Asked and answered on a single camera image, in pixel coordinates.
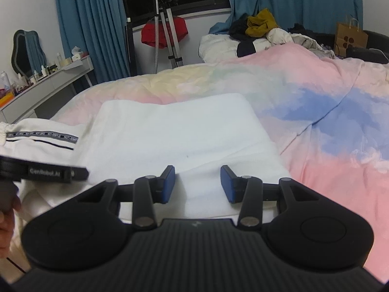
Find black wavy frame mirror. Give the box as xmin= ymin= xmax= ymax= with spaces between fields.
xmin=11 ymin=30 xmax=47 ymax=78

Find mustard yellow garment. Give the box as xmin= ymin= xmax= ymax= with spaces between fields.
xmin=245 ymin=8 xmax=278 ymax=38

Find cream crumpled garment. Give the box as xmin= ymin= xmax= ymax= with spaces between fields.
xmin=253 ymin=28 xmax=336 ymax=59

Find brown paper bag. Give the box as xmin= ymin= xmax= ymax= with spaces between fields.
xmin=334 ymin=15 xmax=368 ymax=57

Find silver tripod stand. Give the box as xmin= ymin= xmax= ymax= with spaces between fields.
xmin=154 ymin=0 xmax=183 ymax=73

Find pastel pink blue duvet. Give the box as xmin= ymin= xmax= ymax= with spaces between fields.
xmin=54 ymin=44 xmax=388 ymax=282

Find red cloth item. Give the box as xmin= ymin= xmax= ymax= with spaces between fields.
xmin=141 ymin=16 xmax=189 ymax=49

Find white pants with black stripe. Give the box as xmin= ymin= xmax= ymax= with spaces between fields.
xmin=1 ymin=118 xmax=91 ymax=283

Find black garment pile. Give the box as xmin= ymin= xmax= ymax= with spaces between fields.
xmin=229 ymin=13 xmax=250 ymax=41

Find blue left curtain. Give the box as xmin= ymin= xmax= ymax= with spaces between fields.
xmin=55 ymin=0 xmax=130 ymax=83

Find white pillow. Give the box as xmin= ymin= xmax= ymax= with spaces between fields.
xmin=198 ymin=34 xmax=239 ymax=63

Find white dressing table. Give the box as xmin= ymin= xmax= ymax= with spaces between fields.
xmin=1 ymin=55 xmax=94 ymax=123

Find white knit garment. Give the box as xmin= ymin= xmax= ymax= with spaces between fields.
xmin=71 ymin=94 xmax=289 ymax=219

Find person's left hand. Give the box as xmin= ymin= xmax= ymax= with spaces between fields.
xmin=0 ymin=196 xmax=21 ymax=258

